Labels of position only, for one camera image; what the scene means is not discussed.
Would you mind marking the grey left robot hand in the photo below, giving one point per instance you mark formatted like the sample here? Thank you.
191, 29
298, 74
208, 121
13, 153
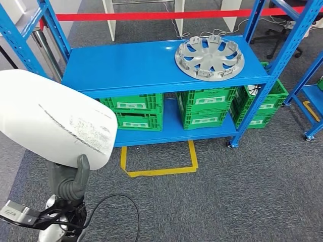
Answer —
66, 183

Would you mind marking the white curved plastic part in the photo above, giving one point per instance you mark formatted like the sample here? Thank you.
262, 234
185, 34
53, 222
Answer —
50, 110

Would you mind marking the blue metal shelf rack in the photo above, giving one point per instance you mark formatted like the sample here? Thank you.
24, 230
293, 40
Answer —
126, 66

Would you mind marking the yellow floor tape square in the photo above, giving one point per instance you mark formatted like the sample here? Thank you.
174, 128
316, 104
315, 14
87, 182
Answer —
156, 172

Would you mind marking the green plastic crate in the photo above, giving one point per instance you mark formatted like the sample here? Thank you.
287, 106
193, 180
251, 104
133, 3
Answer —
320, 83
242, 117
186, 100
151, 100
154, 120
277, 97
186, 122

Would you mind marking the thin black bar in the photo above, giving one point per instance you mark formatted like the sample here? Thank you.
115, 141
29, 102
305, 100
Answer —
8, 57

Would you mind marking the red barrier tape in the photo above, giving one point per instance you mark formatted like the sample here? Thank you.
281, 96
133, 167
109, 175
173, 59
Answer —
151, 15

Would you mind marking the grey wheel hubcap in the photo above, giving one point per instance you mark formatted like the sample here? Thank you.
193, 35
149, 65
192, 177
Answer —
209, 60

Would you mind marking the white desk panel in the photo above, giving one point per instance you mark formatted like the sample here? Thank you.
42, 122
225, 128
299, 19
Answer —
231, 13

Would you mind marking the black office chair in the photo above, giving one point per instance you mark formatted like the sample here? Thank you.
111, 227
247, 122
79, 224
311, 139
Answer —
276, 41

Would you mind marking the short yellow floor tape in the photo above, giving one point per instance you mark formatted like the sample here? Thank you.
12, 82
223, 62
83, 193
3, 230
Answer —
311, 111

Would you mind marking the small blue metal rack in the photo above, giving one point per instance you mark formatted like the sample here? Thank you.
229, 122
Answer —
312, 95

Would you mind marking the chrome stanchion post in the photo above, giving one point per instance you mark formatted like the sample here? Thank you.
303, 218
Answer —
47, 56

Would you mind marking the white desk with metal rail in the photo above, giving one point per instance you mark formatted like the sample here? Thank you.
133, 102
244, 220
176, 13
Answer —
111, 20

